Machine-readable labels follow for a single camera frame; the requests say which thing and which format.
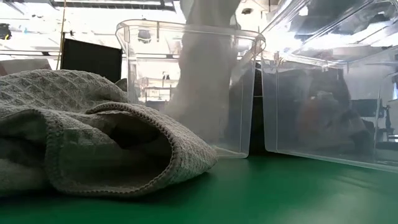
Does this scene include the dark grey towel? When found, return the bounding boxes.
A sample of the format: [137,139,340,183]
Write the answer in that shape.
[307,73,376,155]

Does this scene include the black wall fixture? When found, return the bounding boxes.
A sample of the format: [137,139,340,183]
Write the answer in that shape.
[0,23,12,40]

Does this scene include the black standing panel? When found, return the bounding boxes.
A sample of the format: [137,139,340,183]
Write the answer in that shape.
[60,32,123,83]

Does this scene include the yellow cable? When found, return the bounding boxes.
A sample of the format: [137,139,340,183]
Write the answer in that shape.
[55,0,67,70]

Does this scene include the white towel with red stripes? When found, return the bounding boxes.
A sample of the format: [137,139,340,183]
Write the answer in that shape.
[163,0,243,146]

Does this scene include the clear plastic bin with label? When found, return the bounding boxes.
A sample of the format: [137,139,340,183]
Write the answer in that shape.
[260,0,398,174]

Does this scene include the beige board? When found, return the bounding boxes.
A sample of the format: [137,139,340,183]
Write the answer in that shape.
[0,58,52,77]

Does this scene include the large grey waffle towel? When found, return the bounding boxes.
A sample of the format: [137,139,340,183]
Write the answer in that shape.
[0,68,219,198]

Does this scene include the black monitor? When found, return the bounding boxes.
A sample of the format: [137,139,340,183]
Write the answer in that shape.
[353,98,379,118]

